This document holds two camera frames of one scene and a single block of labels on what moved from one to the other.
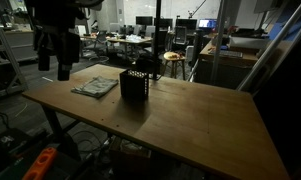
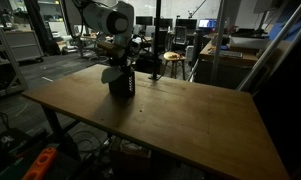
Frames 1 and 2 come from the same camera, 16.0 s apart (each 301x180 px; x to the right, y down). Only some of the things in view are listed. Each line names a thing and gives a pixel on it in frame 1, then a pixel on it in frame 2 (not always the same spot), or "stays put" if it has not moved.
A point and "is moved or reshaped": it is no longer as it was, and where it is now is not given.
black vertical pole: (157, 39) stays put
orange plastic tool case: (42, 165) stays put
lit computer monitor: (207, 24) stays put
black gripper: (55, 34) → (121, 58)
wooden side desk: (232, 66) stays put
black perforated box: (134, 85) is moved or reshaped
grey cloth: (96, 87) → (110, 73)
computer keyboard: (223, 53) stays put
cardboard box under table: (128, 157) stays put
